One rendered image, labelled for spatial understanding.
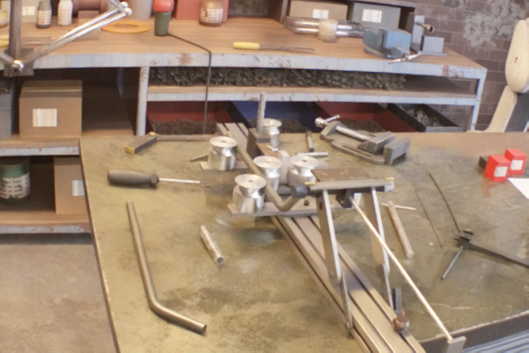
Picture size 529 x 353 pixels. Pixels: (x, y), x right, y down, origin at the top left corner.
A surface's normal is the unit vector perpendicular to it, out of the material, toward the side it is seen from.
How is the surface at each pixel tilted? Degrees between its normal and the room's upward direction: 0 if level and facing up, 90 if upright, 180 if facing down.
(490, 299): 0
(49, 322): 0
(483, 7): 90
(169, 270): 0
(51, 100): 95
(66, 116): 90
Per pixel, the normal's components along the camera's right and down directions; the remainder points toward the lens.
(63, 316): 0.11, -0.92
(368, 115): 0.31, 0.39
